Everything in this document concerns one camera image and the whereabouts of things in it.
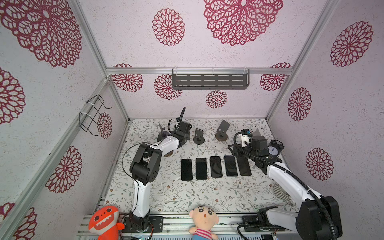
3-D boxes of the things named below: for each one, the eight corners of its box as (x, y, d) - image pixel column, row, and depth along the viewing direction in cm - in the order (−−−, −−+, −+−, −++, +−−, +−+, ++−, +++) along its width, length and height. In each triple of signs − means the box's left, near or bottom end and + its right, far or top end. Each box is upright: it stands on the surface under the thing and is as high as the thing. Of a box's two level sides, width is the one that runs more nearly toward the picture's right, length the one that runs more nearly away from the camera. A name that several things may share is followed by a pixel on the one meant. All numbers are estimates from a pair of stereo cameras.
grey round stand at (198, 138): (192, 142, 109) (193, 132, 100) (196, 137, 112) (196, 127, 103) (201, 146, 107) (202, 136, 98) (204, 140, 110) (205, 131, 101)
